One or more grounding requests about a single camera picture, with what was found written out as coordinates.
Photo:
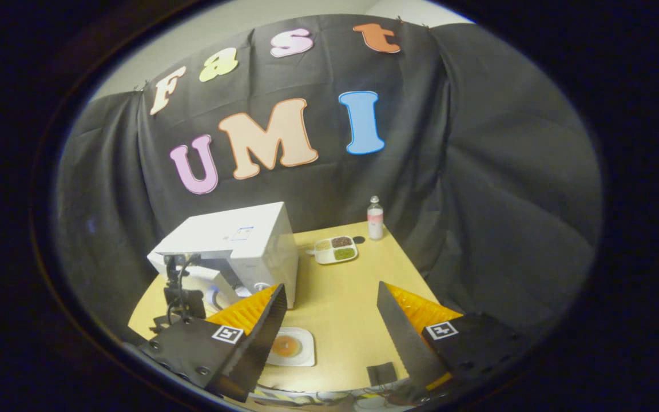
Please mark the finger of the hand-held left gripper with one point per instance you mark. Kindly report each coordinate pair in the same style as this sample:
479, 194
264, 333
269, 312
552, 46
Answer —
173, 272

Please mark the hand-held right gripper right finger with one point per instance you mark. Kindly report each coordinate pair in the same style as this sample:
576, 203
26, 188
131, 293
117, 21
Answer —
401, 337

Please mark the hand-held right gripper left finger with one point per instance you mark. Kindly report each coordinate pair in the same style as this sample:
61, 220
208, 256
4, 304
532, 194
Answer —
266, 337

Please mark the brown sugared doughnut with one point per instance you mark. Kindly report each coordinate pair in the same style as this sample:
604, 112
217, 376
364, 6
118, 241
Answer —
285, 345

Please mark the white microwave oven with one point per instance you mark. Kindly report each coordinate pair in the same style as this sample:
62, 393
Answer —
232, 229

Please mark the white divided food tray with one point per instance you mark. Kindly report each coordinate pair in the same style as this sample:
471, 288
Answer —
335, 250

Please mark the black square pad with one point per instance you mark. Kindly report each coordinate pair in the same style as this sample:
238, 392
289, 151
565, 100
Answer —
381, 373

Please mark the white square plate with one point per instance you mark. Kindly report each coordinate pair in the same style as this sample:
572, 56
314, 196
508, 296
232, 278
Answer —
306, 355

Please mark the small clear bottle pink label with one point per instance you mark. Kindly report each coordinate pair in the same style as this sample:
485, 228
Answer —
374, 220

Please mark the black backdrop cloth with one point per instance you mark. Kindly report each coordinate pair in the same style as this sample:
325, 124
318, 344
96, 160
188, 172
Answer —
507, 171

